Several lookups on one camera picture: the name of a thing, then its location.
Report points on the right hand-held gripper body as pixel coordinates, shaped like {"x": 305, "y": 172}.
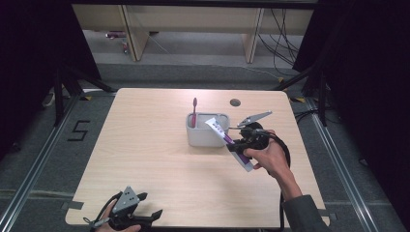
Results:
{"x": 254, "y": 135}

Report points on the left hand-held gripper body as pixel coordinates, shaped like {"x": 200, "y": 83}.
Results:
{"x": 125, "y": 201}

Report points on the grey plastic holder box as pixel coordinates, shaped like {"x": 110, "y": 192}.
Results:
{"x": 203, "y": 137}

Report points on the person's left hand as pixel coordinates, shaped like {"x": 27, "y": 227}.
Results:
{"x": 112, "y": 227}

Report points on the small bottle on floor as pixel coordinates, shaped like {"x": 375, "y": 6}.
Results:
{"x": 125, "y": 46}

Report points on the black metal stand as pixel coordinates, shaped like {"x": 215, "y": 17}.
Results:
{"x": 317, "y": 93}
{"x": 64, "y": 90}

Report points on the pink thing on floor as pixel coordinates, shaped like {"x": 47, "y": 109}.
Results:
{"x": 115, "y": 34}

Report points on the white purple toothpaste tube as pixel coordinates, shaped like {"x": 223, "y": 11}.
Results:
{"x": 222, "y": 133}

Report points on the black curtain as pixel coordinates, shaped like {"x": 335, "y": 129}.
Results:
{"x": 29, "y": 64}
{"x": 370, "y": 80}

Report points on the pink toothbrush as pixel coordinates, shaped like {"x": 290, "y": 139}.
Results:
{"x": 194, "y": 112}

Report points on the aluminium floor rail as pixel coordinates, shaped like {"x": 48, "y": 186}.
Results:
{"x": 35, "y": 164}
{"x": 341, "y": 164}

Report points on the person's right hand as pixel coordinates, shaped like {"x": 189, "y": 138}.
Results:
{"x": 270, "y": 158}

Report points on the light wooden desk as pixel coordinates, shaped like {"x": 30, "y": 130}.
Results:
{"x": 193, "y": 19}

